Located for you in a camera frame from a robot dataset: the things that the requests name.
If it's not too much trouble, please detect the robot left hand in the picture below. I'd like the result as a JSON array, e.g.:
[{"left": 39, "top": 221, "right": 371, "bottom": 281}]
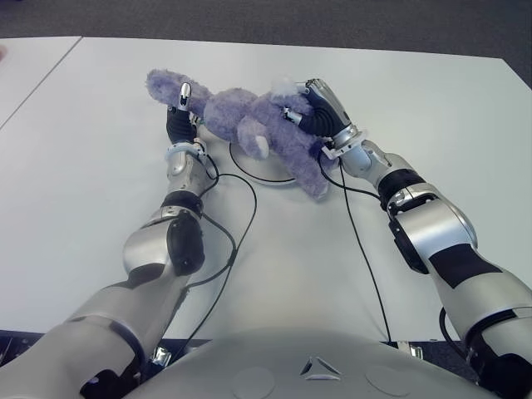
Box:
[{"left": 165, "top": 81, "right": 200, "bottom": 146}]

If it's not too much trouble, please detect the short black left arm cable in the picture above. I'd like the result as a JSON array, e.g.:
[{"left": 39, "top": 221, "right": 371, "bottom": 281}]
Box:
[{"left": 186, "top": 215, "right": 239, "bottom": 288}]

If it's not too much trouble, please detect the shiny metal bracket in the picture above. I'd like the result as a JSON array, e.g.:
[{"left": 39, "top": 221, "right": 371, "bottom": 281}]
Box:
[
  {"left": 397, "top": 340, "right": 425, "bottom": 361},
  {"left": 151, "top": 342, "right": 174, "bottom": 367}
]

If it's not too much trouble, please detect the long black left arm cable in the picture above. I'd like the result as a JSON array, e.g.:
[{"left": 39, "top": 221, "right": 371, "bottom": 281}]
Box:
[{"left": 182, "top": 172, "right": 259, "bottom": 350}]

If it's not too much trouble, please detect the short black arm cable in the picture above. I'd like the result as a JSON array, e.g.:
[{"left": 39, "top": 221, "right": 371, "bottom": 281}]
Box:
[
  {"left": 186, "top": 215, "right": 239, "bottom": 288},
  {"left": 439, "top": 307, "right": 469, "bottom": 354}
]

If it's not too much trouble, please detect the grey robot torso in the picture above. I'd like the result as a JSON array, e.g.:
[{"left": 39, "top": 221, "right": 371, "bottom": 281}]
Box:
[{"left": 136, "top": 326, "right": 504, "bottom": 399}]

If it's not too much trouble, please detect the long black arm cable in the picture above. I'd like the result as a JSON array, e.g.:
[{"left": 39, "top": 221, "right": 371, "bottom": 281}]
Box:
[
  {"left": 318, "top": 153, "right": 394, "bottom": 344},
  {"left": 182, "top": 172, "right": 259, "bottom": 350}
]

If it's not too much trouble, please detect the short black right arm cable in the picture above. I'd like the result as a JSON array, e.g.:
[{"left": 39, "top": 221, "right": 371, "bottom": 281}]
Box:
[{"left": 439, "top": 307, "right": 469, "bottom": 354}]

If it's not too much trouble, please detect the white plate black rim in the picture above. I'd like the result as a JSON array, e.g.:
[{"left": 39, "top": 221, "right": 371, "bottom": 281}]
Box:
[{"left": 229, "top": 140, "right": 297, "bottom": 187}]

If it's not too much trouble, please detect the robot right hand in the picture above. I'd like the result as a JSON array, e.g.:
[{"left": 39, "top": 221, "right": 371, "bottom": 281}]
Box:
[{"left": 282, "top": 77, "right": 359, "bottom": 146}]

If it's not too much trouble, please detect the long black right arm cable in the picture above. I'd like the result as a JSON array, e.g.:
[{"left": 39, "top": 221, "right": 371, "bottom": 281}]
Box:
[{"left": 318, "top": 153, "right": 394, "bottom": 344}]

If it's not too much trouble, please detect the purple plush bunny doll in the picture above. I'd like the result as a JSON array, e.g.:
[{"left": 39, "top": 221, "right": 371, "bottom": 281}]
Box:
[{"left": 144, "top": 68, "right": 333, "bottom": 201}]

